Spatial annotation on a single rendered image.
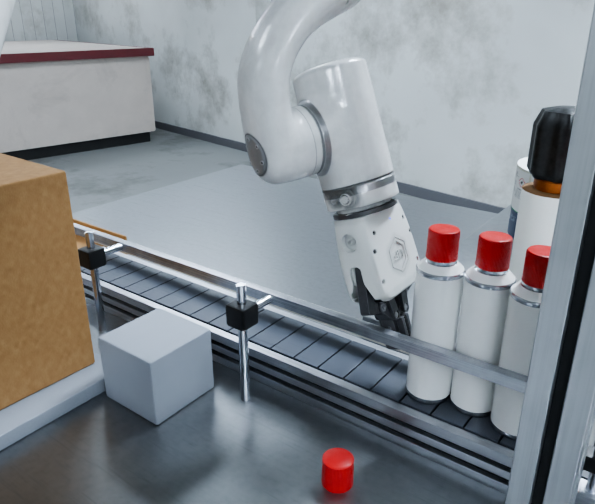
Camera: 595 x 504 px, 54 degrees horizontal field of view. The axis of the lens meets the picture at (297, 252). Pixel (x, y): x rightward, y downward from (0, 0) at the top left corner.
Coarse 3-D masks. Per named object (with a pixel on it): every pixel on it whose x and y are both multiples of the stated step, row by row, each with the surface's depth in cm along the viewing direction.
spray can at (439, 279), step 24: (432, 240) 61; (456, 240) 60; (432, 264) 61; (456, 264) 62; (432, 288) 61; (456, 288) 61; (432, 312) 62; (456, 312) 63; (432, 336) 63; (456, 336) 65; (408, 360) 67; (408, 384) 68; (432, 384) 65
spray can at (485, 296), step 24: (480, 240) 59; (504, 240) 58; (480, 264) 59; (504, 264) 58; (480, 288) 59; (504, 288) 58; (480, 312) 60; (504, 312) 60; (480, 336) 61; (456, 384) 65; (480, 384) 63; (456, 408) 65; (480, 408) 64
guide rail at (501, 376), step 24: (96, 240) 95; (120, 240) 92; (168, 264) 85; (192, 264) 83; (264, 288) 76; (312, 312) 71; (336, 312) 70; (384, 336) 65; (408, 336) 65; (432, 360) 62; (456, 360) 61; (480, 360) 60; (504, 384) 58
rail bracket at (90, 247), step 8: (88, 232) 86; (88, 240) 86; (80, 248) 86; (88, 248) 86; (96, 248) 86; (104, 248) 89; (112, 248) 89; (120, 248) 90; (80, 256) 86; (88, 256) 85; (96, 256) 86; (104, 256) 87; (80, 264) 87; (88, 264) 86; (96, 264) 86; (104, 264) 88; (96, 272) 88; (96, 280) 88; (96, 288) 89; (96, 296) 89; (96, 304) 90; (96, 312) 90; (104, 320) 91; (104, 328) 92
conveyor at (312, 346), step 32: (128, 288) 94; (160, 288) 94; (192, 288) 94; (224, 320) 85; (288, 320) 85; (288, 352) 77; (320, 352) 77; (352, 352) 77; (384, 352) 77; (384, 384) 70; (448, 416) 65; (512, 448) 60
